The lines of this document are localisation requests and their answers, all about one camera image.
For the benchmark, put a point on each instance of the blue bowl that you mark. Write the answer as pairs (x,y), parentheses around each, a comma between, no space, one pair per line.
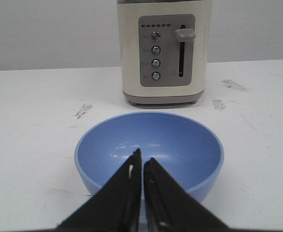
(189,151)

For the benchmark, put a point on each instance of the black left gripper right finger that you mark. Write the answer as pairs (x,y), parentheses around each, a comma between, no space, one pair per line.
(170,209)

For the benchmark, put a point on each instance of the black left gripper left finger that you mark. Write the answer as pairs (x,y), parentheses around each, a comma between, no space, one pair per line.
(116,207)

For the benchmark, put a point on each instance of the cream two-slot toaster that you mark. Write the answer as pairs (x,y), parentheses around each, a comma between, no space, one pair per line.
(163,50)

